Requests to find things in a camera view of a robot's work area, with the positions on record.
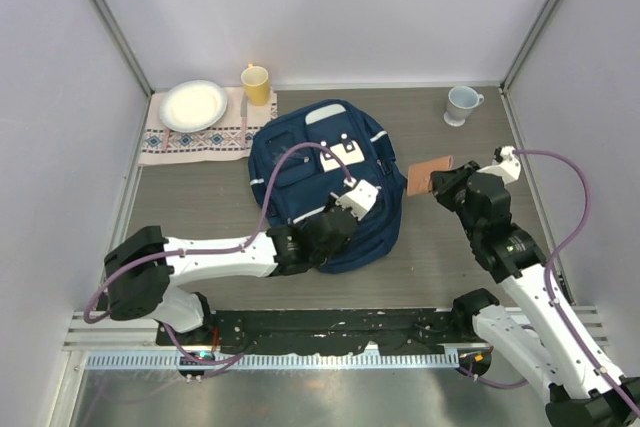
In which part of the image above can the pink handled table knife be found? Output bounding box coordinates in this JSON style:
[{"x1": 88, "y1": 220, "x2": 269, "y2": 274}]
[{"x1": 240, "y1": 92, "x2": 248, "y2": 151}]

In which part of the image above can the light blue footed cup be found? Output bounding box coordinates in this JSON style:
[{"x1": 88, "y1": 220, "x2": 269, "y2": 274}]
[{"x1": 443, "y1": 86, "x2": 485, "y2": 127}]

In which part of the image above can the tan leather wallet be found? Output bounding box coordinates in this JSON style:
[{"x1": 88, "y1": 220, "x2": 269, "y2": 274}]
[{"x1": 406, "y1": 155, "x2": 453, "y2": 197}]

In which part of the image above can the aluminium frame rail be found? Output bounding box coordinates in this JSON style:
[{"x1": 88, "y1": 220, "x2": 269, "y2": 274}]
[{"x1": 63, "y1": 306, "x2": 609, "y2": 350}]

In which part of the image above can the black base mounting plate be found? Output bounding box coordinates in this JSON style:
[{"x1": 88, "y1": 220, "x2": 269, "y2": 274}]
[{"x1": 177, "y1": 308, "x2": 486, "y2": 356}]

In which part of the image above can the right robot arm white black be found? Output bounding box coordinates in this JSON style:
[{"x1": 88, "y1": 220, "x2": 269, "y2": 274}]
[{"x1": 431, "y1": 154, "x2": 639, "y2": 426}]

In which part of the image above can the pink handled fork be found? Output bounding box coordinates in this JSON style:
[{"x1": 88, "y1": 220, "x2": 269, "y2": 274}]
[{"x1": 161, "y1": 128, "x2": 171, "y2": 153}]

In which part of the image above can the yellow mug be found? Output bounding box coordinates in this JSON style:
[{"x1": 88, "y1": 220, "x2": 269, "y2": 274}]
[{"x1": 241, "y1": 64, "x2": 271, "y2": 106}]

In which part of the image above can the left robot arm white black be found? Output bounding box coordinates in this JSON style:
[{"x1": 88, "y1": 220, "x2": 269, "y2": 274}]
[{"x1": 104, "y1": 205, "x2": 359, "y2": 346}]

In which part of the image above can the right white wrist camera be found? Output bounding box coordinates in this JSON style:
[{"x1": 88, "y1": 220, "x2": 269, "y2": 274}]
[{"x1": 486, "y1": 146, "x2": 522, "y2": 185}]

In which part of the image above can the white paper plate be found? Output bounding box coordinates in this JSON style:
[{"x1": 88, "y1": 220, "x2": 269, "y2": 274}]
[{"x1": 159, "y1": 80, "x2": 228, "y2": 133}]

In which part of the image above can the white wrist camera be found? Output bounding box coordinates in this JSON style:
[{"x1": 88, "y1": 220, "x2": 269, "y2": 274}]
[
  {"x1": 331, "y1": 178, "x2": 379, "y2": 221},
  {"x1": 486, "y1": 146, "x2": 522, "y2": 185}
]

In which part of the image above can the white slotted cable duct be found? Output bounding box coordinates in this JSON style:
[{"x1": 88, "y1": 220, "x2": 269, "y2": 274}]
[{"x1": 85, "y1": 349, "x2": 459, "y2": 371}]

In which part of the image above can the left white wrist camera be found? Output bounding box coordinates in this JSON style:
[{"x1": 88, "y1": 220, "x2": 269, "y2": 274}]
[{"x1": 331, "y1": 178, "x2": 379, "y2": 221}]

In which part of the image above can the navy blue student backpack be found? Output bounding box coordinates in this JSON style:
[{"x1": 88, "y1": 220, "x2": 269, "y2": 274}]
[{"x1": 248, "y1": 99, "x2": 407, "y2": 274}]

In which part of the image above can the patterned cloth placemat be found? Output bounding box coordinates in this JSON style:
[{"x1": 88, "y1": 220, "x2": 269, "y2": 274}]
[{"x1": 138, "y1": 87, "x2": 278, "y2": 166}]

